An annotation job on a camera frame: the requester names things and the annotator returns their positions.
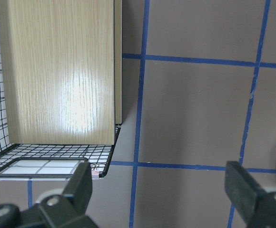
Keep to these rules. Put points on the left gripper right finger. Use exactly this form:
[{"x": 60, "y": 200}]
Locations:
[{"x": 255, "y": 205}]

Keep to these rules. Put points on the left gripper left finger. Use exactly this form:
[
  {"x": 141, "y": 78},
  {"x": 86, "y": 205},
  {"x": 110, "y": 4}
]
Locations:
[{"x": 68, "y": 209}]

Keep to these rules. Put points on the wire shelf rack with wood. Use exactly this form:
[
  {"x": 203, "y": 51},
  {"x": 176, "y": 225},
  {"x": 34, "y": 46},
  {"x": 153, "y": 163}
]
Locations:
[{"x": 60, "y": 87}]

